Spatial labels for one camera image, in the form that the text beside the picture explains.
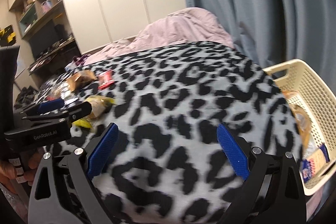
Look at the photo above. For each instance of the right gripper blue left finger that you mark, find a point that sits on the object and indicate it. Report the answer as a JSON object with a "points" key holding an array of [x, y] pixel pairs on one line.
{"points": [[99, 149]]}

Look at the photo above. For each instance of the gold walnut snack packet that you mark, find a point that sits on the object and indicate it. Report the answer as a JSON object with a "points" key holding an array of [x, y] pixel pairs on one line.
{"points": [[80, 80]]}

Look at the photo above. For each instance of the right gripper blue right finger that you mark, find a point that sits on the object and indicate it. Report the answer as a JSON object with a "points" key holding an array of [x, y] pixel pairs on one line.
{"points": [[234, 153]]}

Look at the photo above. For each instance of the cream perforated plastic basket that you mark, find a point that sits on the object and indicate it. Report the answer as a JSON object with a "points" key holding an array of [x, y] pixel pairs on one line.
{"points": [[314, 106]]}

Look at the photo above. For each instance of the wooden desk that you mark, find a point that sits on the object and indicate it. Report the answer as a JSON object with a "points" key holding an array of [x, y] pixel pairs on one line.
{"points": [[55, 60]]}

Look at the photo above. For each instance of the black computer monitor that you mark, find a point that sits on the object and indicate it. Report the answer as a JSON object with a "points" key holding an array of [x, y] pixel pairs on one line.
{"points": [[44, 38]]}

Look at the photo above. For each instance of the grey blue curtain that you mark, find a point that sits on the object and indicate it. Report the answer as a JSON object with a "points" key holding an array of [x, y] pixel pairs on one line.
{"points": [[271, 31]]}

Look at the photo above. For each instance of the leopard print blanket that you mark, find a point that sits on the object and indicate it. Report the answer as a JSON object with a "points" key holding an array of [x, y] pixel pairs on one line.
{"points": [[167, 165]]}

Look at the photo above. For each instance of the silver small snack packet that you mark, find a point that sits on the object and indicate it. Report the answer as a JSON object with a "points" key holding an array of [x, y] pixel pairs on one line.
{"points": [[63, 92]]}

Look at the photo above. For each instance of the yellow sesame cake packet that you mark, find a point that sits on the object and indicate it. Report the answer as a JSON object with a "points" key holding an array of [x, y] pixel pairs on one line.
{"points": [[99, 105]]}

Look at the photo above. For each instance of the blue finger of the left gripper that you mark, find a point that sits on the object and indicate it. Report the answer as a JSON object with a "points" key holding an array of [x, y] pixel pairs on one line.
{"points": [[51, 105]]}

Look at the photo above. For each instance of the grey white snack packet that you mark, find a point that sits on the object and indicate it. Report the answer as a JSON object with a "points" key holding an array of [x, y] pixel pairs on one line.
{"points": [[309, 147]]}

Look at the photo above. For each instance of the blue cracker package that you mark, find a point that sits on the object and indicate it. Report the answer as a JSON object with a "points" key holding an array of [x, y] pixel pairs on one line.
{"points": [[314, 163]]}

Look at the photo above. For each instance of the purple patterned cloth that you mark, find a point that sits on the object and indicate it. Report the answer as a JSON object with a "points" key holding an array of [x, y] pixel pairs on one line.
{"points": [[76, 61]]}

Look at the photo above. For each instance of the clear bag of biscuits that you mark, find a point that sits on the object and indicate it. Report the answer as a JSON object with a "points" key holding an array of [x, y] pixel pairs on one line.
{"points": [[301, 117]]}

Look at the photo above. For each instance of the black yellow pegboard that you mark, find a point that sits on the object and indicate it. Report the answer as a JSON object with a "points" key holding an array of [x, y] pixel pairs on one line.
{"points": [[7, 36]]}

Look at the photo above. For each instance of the person left hand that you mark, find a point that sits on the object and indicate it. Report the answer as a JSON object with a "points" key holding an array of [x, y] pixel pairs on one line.
{"points": [[9, 172]]}

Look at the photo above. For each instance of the red snack packet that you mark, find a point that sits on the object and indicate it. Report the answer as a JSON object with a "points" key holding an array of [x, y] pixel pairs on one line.
{"points": [[105, 79]]}

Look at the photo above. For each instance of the pink duvet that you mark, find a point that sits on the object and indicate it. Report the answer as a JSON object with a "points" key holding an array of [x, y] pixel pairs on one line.
{"points": [[187, 25]]}

